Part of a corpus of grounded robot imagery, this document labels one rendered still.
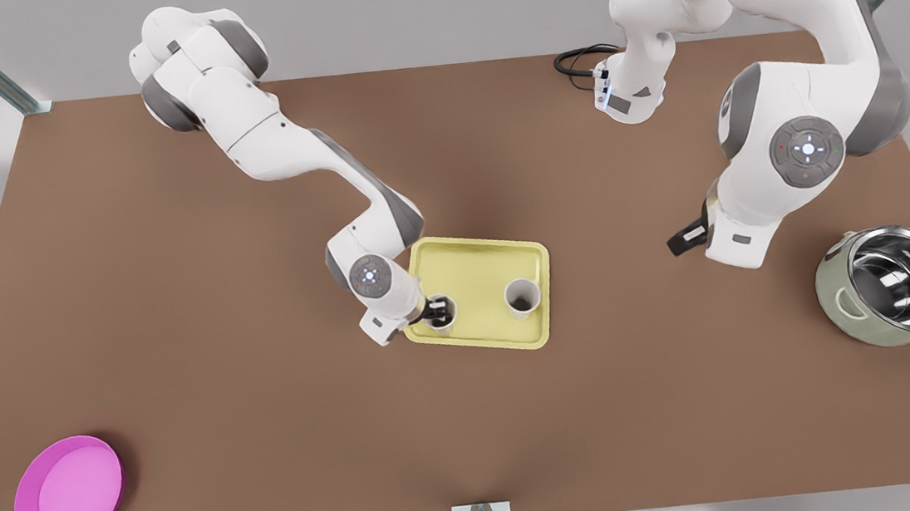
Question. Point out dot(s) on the green steel-lined pot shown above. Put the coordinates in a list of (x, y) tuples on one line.
[(896, 284)]

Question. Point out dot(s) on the white cup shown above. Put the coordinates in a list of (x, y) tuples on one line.
[(442, 315), (523, 298)]

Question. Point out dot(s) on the pink round bowl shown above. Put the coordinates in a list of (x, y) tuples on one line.
[(69, 492)]

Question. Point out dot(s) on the yellow rectangular tray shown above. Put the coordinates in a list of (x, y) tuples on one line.
[(479, 286)]

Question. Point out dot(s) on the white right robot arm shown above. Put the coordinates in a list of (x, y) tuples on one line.
[(268, 140)]

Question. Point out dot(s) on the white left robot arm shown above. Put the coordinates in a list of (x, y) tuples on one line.
[(790, 98)]

